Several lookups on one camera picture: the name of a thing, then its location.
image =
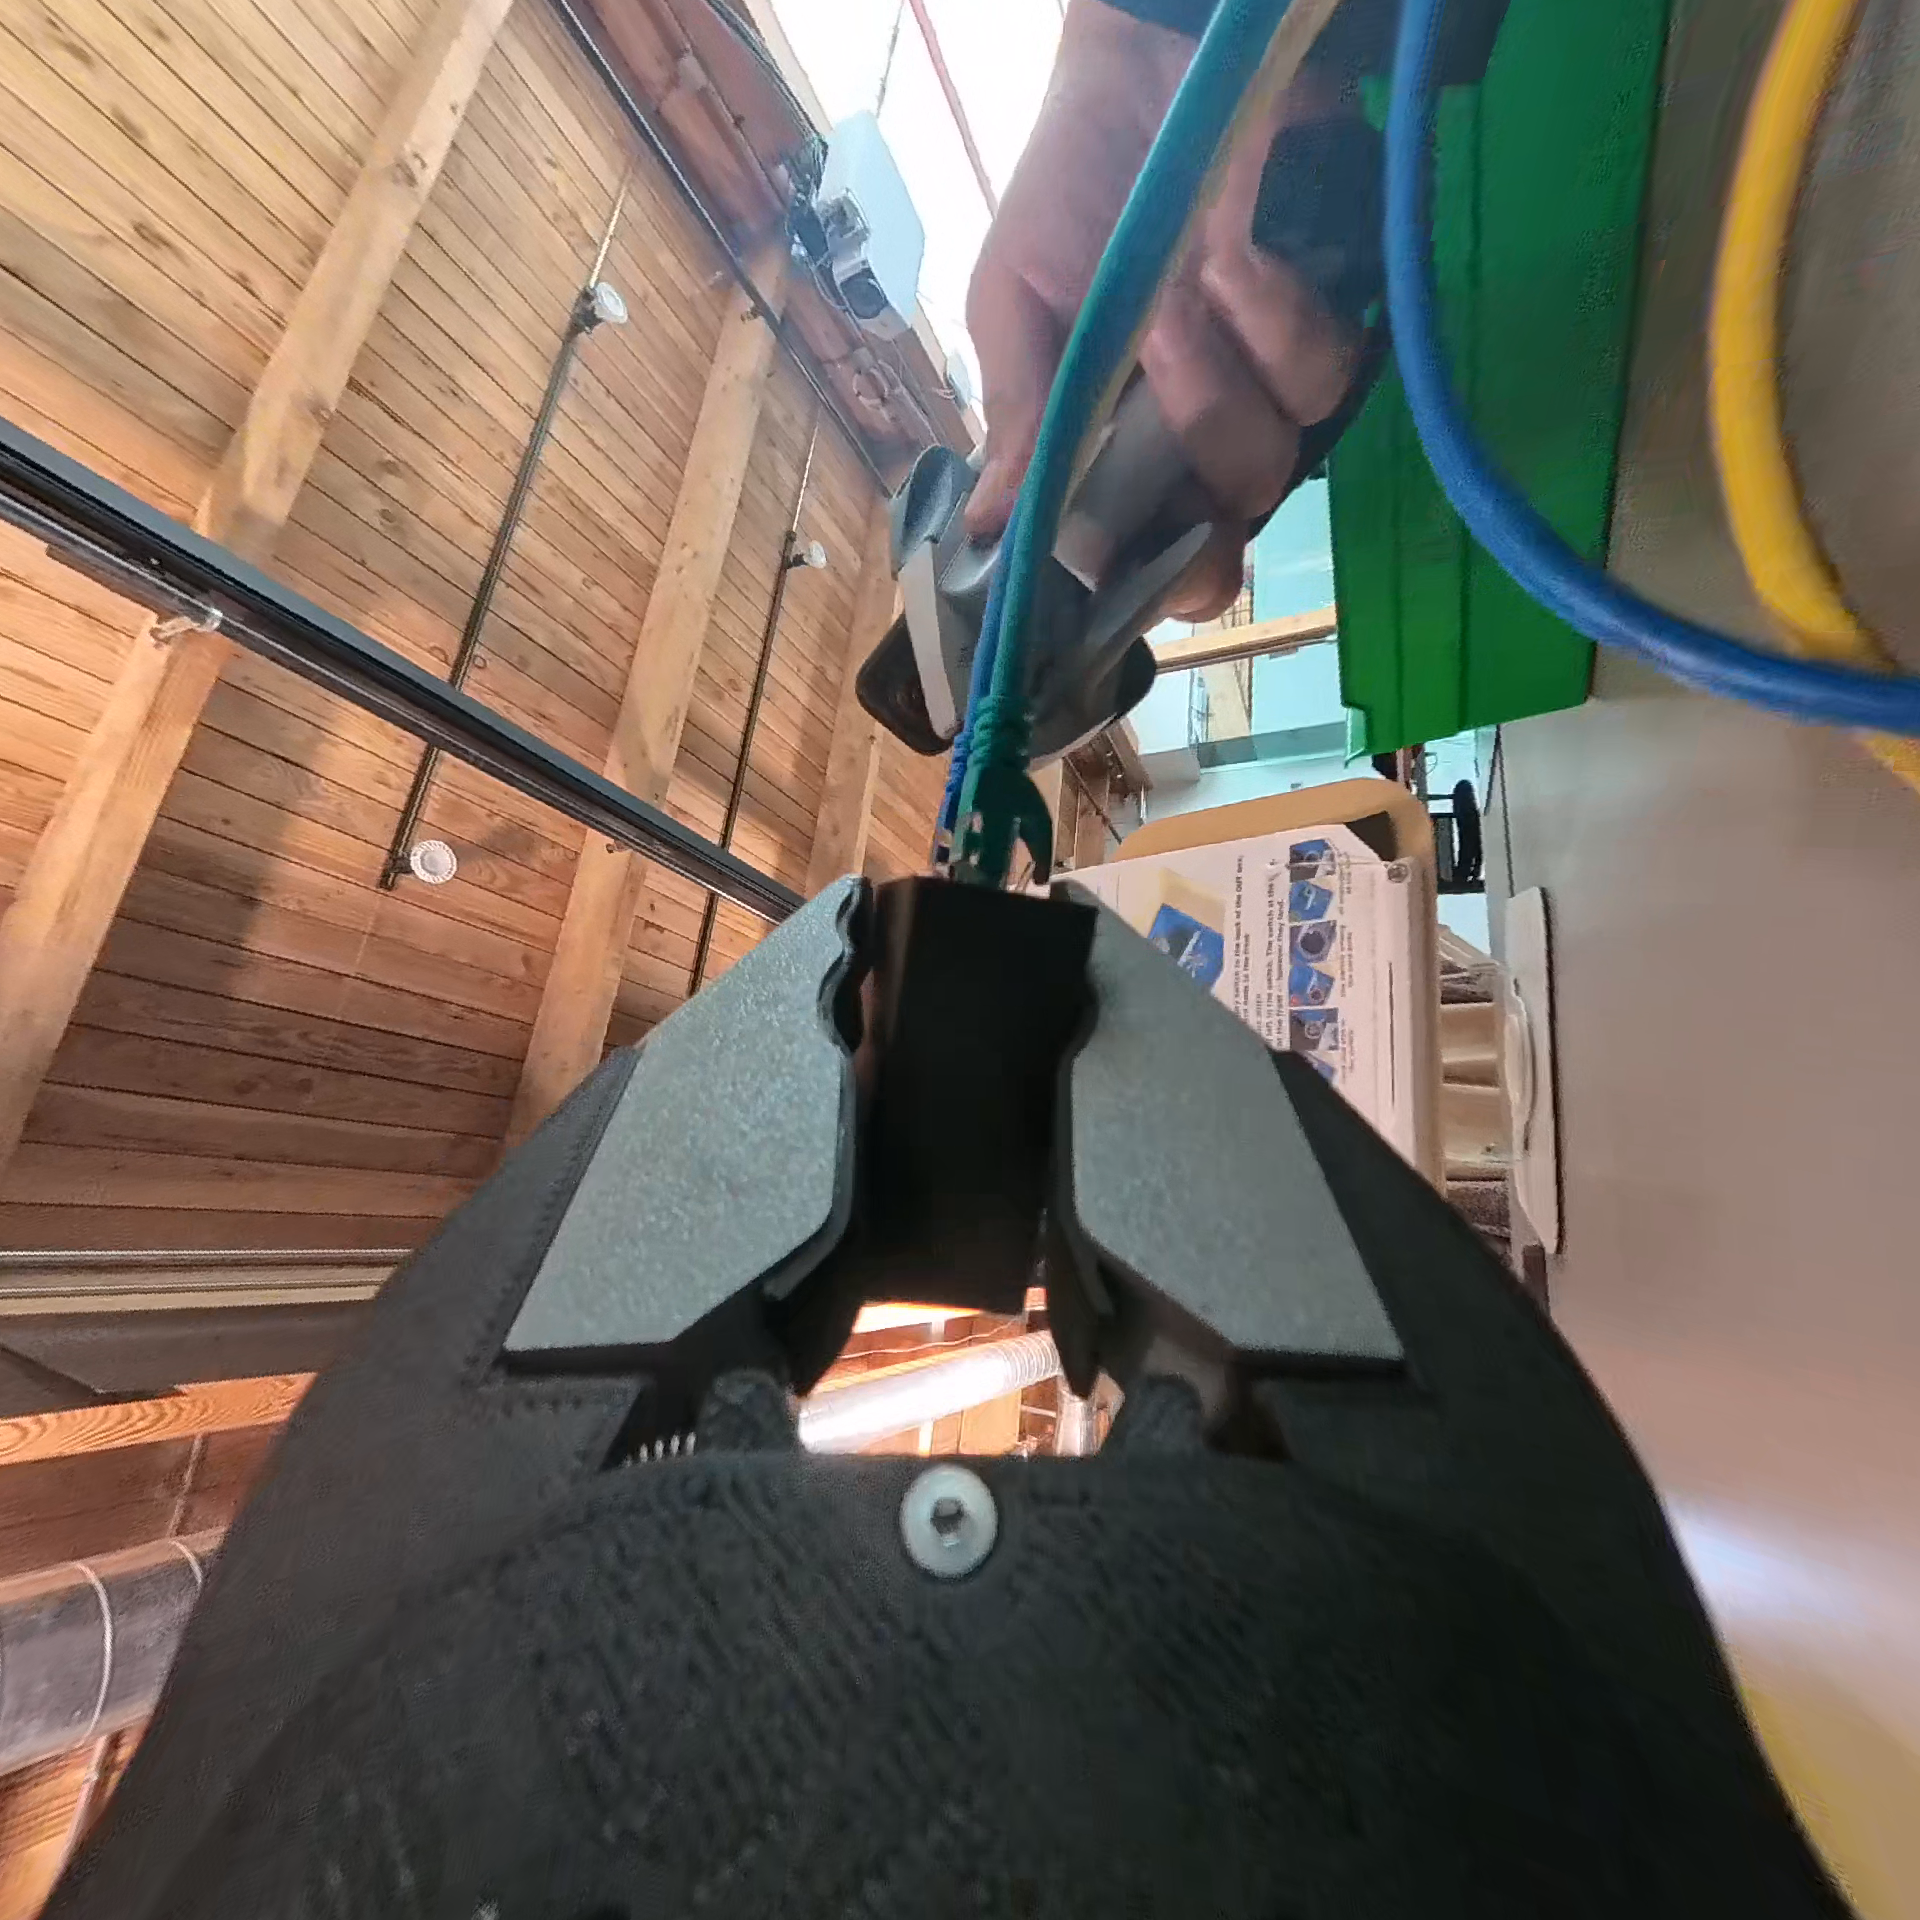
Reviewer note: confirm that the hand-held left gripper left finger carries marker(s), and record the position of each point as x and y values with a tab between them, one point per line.
707	1170

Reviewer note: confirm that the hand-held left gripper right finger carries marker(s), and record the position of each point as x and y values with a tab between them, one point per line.
1231	1200

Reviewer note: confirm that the black ethernet switch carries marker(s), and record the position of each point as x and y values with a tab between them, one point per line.
967	1079

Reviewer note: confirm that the green plastic bin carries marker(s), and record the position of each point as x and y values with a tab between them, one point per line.
1499	374

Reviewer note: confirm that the person's right hand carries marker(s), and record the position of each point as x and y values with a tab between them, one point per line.
1201	345

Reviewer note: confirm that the instruction sheet on stand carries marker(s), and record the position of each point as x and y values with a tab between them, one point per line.
1530	1050

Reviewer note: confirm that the white ceiling device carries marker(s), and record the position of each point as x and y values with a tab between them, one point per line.
872	210

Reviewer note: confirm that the silver duct pipe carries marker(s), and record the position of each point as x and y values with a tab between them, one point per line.
932	1395

